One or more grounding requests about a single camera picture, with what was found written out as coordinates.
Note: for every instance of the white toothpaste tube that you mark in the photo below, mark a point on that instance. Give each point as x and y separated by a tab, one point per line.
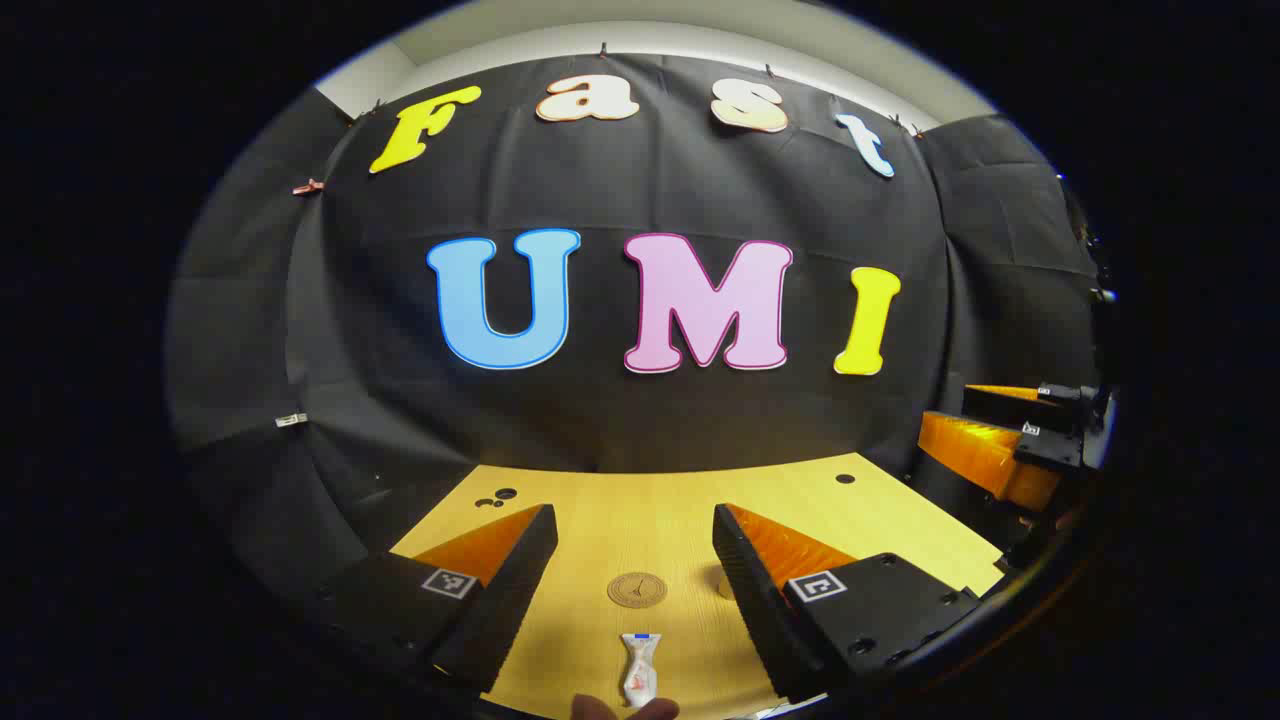
640	670

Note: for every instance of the wooden desktop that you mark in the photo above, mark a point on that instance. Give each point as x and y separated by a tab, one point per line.
650	520

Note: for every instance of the round cork coaster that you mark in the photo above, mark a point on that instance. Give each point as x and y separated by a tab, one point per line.
637	590

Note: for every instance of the beige cup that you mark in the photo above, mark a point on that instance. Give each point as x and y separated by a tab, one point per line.
726	588

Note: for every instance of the copper cloth clip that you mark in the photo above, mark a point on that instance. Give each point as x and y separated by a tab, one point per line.
308	187

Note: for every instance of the black backdrop cloth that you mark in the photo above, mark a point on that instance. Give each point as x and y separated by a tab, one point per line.
620	430

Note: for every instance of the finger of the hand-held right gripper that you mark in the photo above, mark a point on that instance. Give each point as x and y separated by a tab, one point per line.
970	450
1010	405

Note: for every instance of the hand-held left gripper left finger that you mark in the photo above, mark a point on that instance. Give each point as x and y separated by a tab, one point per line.
510	590

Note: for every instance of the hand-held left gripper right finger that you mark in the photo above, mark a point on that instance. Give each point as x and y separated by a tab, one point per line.
755	600

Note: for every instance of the silver cloth clip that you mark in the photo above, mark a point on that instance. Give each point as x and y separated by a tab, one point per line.
291	420

